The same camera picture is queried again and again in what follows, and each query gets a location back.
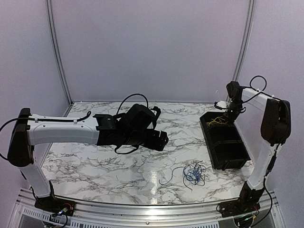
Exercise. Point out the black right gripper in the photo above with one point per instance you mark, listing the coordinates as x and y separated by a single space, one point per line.
230 118

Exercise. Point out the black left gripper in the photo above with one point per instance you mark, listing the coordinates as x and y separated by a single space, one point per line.
161 143

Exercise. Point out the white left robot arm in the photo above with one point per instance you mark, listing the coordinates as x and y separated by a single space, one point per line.
32 129

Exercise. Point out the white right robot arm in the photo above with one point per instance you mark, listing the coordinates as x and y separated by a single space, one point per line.
275 129

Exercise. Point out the black bin far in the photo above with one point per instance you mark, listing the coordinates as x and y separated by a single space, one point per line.
213 122

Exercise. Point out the black bin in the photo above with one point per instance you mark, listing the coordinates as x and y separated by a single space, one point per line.
222 135
228 155
213 122

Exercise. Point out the black bin middle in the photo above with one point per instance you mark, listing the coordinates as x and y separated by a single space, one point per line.
222 135

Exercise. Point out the black bin near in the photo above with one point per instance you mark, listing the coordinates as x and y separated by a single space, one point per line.
228 155

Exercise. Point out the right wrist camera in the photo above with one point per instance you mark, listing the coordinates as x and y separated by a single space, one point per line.
221 105

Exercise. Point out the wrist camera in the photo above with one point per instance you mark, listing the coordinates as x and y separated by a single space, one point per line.
157 111
221 105

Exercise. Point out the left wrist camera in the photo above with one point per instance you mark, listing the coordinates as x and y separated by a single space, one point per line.
157 111

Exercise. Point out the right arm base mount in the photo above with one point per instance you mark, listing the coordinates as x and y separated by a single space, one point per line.
234 208

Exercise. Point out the right corner aluminium post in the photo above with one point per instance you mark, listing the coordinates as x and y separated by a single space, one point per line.
245 39

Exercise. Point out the corner aluminium post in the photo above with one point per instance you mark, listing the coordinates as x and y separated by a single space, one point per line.
56 50
245 39

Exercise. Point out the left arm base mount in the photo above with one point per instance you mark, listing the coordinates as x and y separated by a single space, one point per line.
56 205

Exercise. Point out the left corner aluminium post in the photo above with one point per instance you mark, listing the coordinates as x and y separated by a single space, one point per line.
56 50

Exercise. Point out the aluminium front rail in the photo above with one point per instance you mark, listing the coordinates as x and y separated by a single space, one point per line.
104 215

